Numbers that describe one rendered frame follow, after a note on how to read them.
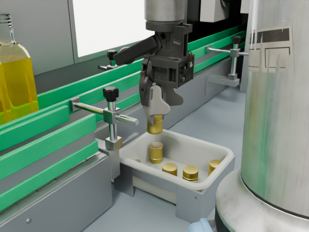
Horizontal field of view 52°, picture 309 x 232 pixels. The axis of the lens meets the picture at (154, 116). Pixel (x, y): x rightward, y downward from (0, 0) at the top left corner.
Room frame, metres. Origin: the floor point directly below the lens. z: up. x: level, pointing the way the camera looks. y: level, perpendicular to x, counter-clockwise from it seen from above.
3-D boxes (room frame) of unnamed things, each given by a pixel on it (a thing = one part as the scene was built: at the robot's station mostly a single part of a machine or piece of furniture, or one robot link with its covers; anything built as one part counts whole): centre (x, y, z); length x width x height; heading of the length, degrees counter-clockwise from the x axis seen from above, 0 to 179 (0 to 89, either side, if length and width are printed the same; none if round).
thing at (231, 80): (1.11, -0.26, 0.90); 0.17 x 0.05 x 0.23; 56
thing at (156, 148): (0.70, 0.00, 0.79); 0.04 x 0.04 x 0.04
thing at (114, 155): (0.59, 0.12, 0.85); 0.09 x 0.04 x 0.07; 56
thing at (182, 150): (0.62, -0.05, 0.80); 0.22 x 0.17 x 0.09; 56
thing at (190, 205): (0.63, -0.02, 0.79); 0.27 x 0.17 x 0.08; 56
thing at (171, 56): (0.62, -0.02, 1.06); 0.09 x 0.08 x 0.12; 58
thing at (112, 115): (0.58, 0.10, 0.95); 0.17 x 0.03 x 0.12; 56
